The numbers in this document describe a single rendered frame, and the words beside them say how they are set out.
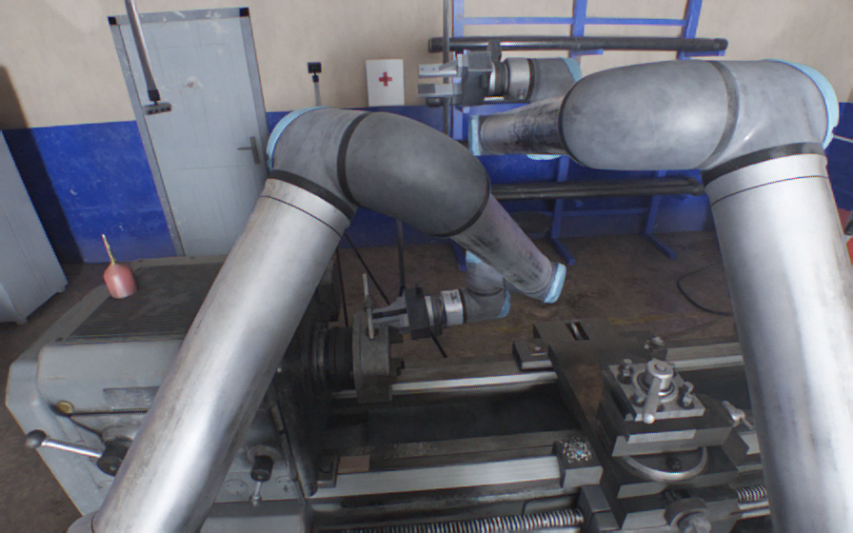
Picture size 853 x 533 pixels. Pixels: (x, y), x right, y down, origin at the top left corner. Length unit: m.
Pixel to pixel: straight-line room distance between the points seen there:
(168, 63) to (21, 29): 1.20
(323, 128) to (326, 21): 3.48
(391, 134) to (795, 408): 0.48
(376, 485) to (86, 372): 0.74
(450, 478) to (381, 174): 0.97
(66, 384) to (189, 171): 3.44
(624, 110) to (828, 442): 0.37
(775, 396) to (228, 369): 0.56
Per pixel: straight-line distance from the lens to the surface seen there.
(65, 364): 1.19
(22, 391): 1.29
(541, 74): 1.03
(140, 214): 4.88
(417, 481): 1.29
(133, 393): 1.12
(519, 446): 1.38
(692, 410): 1.19
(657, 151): 0.51
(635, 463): 1.28
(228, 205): 4.44
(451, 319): 1.08
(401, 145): 0.48
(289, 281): 0.51
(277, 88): 4.10
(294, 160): 0.54
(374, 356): 1.14
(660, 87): 0.51
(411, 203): 0.49
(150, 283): 1.34
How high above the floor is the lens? 1.89
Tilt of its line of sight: 28 degrees down
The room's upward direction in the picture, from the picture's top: 1 degrees counter-clockwise
